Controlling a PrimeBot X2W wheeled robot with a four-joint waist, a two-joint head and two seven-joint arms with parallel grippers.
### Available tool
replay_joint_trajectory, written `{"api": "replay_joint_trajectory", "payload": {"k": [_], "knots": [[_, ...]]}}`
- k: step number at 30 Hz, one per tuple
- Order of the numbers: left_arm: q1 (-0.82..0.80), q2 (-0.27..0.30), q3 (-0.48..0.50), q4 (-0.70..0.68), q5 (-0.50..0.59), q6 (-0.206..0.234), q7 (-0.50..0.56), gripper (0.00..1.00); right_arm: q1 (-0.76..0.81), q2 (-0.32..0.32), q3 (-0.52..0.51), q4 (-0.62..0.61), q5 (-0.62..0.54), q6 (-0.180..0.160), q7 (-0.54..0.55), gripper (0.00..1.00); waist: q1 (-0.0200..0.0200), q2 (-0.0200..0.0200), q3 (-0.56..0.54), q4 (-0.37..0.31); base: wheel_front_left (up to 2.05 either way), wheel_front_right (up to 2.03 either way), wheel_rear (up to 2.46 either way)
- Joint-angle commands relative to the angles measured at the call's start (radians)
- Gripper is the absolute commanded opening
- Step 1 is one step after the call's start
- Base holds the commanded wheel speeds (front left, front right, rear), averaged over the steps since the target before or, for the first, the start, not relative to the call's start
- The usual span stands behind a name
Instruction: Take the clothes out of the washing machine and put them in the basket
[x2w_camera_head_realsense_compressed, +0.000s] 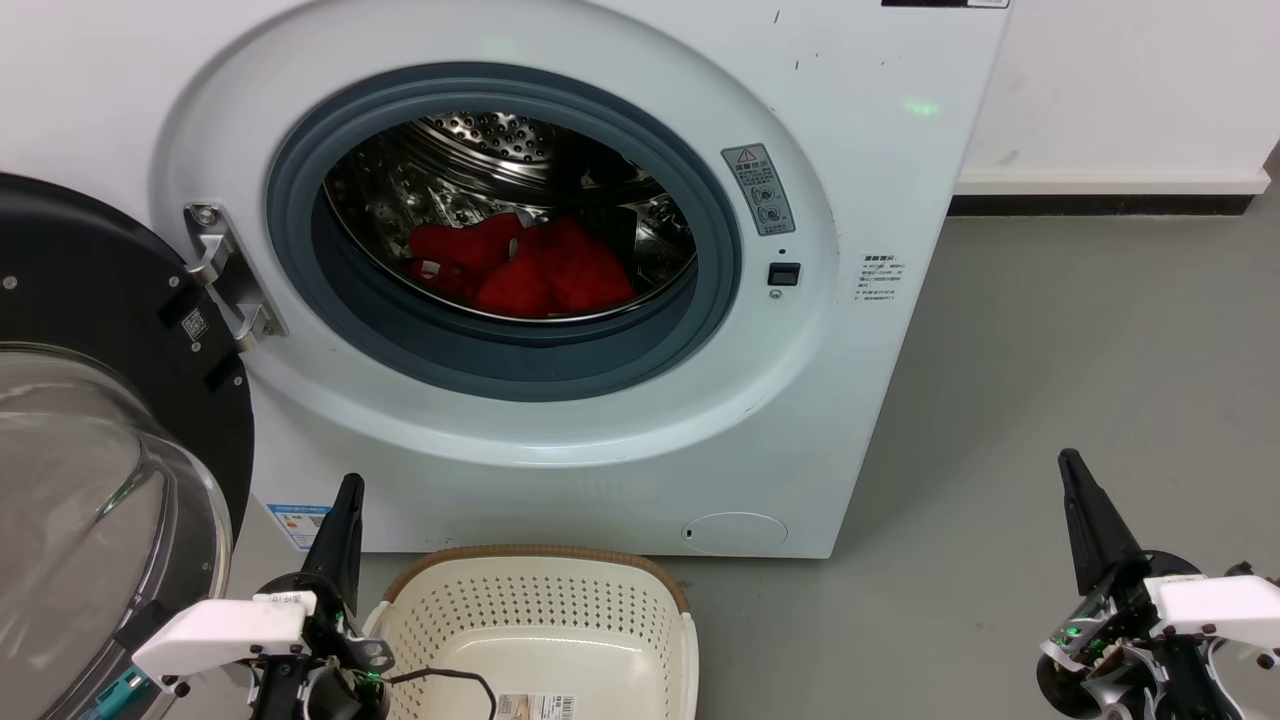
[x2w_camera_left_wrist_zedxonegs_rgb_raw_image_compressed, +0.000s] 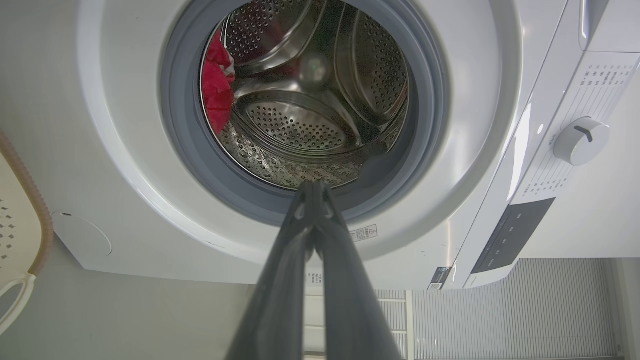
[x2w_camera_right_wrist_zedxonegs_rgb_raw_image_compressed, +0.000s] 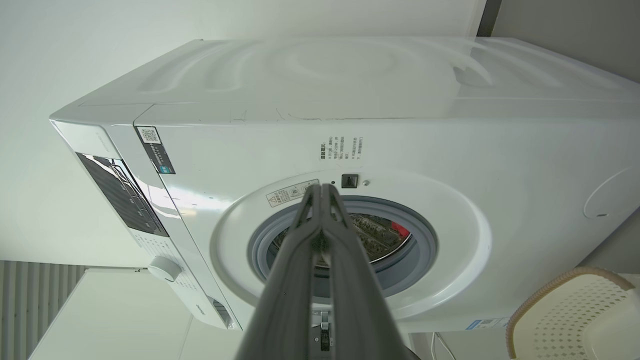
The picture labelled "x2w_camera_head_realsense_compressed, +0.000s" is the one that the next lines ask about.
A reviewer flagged white and black baseboard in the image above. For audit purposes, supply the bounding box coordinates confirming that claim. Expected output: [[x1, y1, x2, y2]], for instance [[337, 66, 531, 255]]
[[948, 168, 1273, 217]]

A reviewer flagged silver door hinge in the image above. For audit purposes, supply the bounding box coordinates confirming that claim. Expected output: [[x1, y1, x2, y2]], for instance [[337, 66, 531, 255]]
[[183, 203, 289, 353]]

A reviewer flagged steel washing machine drum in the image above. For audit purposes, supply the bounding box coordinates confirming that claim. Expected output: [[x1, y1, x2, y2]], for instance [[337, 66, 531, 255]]
[[323, 112, 698, 323]]

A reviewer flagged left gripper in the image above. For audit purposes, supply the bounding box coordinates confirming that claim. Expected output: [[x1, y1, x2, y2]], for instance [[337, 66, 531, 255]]
[[250, 474, 396, 720]]

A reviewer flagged cream perforated laundry basket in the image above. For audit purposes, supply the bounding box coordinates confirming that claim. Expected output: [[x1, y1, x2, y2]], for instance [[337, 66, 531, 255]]
[[362, 545, 700, 720]]

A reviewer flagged grey warning sticker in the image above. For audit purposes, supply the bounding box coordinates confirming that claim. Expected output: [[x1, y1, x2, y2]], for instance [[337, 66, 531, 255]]
[[721, 143, 797, 238]]

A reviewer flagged blue energy sticker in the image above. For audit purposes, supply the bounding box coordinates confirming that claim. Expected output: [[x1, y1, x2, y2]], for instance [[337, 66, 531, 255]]
[[266, 503, 333, 552]]

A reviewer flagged white front-load washing machine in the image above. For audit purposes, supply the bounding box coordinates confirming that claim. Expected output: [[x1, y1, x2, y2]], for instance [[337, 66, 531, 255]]
[[0, 0, 1013, 559]]

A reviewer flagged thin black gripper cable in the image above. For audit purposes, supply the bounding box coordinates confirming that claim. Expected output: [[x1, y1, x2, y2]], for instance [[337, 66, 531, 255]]
[[385, 668, 498, 720]]

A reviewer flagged grey rubber door gasket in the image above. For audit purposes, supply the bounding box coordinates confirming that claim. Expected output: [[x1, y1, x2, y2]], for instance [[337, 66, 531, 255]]
[[265, 62, 743, 403]]

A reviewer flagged round drain filter cover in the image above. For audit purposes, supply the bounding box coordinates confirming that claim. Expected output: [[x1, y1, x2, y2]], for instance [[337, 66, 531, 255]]
[[682, 512, 789, 556]]

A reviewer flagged black round washer door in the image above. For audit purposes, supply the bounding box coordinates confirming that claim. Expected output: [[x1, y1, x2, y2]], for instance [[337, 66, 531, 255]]
[[0, 172, 256, 720]]

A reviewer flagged white barcode label sticker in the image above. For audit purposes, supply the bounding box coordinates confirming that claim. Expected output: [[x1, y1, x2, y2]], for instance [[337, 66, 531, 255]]
[[497, 693, 578, 720]]

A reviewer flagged white text label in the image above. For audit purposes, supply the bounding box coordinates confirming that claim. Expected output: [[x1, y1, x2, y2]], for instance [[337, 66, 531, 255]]
[[856, 252, 907, 304]]

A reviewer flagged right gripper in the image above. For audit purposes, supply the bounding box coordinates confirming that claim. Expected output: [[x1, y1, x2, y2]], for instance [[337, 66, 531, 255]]
[[1037, 449, 1251, 720]]

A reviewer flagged red garment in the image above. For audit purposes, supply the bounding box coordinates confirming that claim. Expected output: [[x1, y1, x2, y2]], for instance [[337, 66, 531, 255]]
[[407, 212, 637, 320]]

